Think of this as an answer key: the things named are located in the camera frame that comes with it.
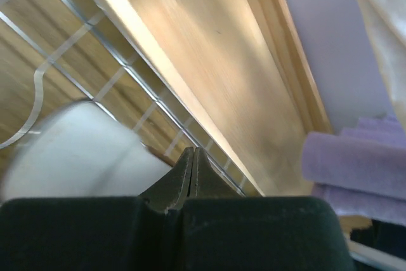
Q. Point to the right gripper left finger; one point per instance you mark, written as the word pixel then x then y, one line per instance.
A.
pixel 99 233

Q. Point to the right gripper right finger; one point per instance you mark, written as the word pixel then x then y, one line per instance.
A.
pixel 259 233

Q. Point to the steel cup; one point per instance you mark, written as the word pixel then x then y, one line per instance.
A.
pixel 81 151

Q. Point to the metal two-tier dish rack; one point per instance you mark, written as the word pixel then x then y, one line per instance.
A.
pixel 54 52

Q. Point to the wooden clothes rack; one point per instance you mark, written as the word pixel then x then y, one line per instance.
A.
pixel 240 69

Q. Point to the lavender towel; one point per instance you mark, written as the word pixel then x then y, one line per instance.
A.
pixel 360 171

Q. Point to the navy blue garment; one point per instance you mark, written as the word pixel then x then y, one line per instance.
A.
pixel 381 246

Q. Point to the white cloth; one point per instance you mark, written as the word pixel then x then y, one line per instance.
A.
pixel 384 22

